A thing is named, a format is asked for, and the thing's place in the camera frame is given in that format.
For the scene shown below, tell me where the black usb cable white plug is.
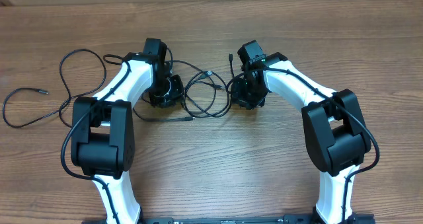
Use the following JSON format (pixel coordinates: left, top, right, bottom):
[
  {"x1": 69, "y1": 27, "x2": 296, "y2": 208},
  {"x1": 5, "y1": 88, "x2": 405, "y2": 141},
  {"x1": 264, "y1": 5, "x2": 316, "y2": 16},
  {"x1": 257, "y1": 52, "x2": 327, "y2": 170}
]
[{"x1": 132, "y1": 60, "x2": 232, "y2": 123}]

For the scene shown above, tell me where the thin black cable silver tip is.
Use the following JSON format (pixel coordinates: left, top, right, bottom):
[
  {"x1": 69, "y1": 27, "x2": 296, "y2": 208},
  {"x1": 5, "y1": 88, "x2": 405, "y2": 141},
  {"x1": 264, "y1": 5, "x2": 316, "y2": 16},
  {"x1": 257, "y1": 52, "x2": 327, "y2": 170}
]
[{"x1": 2, "y1": 48, "x2": 107, "y2": 130}]

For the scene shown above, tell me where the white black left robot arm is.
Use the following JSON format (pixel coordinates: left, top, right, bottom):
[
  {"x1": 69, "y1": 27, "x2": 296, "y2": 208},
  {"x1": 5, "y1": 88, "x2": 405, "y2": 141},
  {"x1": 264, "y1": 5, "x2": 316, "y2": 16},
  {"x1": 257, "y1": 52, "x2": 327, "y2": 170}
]
[{"x1": 63, "y1": 38, "x2": 183, "y2": 223}]

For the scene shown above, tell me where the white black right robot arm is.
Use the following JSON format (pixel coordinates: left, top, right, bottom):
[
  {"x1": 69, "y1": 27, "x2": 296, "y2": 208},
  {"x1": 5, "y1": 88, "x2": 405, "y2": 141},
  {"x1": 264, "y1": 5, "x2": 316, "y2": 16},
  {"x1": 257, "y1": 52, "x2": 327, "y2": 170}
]
[{"x1": 226, "y1": 51, "x2": 379, "y2": 223}]

